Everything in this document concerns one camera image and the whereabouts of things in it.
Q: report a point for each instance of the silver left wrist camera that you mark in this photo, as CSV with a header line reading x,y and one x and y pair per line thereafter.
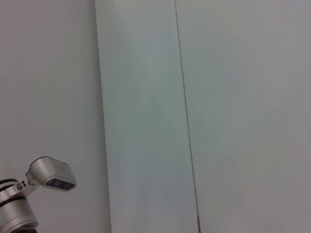
x,y
48,170

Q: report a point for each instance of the silver camera mount clamp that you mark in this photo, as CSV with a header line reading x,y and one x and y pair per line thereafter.
x,y
24,185

